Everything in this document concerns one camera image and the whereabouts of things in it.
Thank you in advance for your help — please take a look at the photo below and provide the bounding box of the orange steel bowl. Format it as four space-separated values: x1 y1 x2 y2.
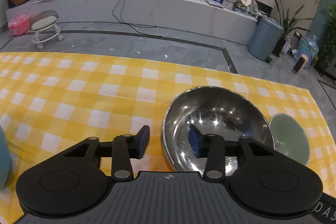
161 86 276 173

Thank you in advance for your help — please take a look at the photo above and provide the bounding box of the blue steel bowl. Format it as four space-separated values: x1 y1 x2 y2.
0 127 12 189

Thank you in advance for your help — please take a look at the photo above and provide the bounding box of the yellow checked tablecloth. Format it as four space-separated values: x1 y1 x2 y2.
0 52 336 224

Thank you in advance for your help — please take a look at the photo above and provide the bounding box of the potted long-leaf plant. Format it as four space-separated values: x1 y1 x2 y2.
272 0 315 56

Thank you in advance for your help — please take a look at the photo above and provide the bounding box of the green ceramic bowl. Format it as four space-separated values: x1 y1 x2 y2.
269 113 310 167

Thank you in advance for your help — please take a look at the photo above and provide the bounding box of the green leafy plant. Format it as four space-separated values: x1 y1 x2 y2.
314 4 336 69

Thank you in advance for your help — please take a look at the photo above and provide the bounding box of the blue water bottle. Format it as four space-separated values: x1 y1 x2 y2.
297 35 319 67

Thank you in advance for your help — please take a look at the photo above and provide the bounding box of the grey-blue trash can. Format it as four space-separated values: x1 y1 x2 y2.
248 15 284 62

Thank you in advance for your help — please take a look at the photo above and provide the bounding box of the pink space heater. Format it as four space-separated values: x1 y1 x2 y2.
293 54 310 75

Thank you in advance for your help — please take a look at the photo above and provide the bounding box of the pink storage box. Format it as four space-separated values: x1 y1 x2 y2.
7 14 30 36

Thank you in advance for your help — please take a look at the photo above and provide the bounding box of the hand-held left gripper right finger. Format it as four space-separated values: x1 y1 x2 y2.
189 124 274 179

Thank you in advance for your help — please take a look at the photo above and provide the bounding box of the black cable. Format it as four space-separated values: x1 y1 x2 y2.
112 0 163 37

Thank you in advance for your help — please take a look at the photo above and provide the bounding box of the white marble television console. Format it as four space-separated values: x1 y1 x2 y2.
6 0 259 46

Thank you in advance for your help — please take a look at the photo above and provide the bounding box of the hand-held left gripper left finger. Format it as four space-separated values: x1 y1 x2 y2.
64 125 150 179

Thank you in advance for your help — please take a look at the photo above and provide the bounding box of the grey rolling stool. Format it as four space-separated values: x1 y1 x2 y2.
31 10 63 49

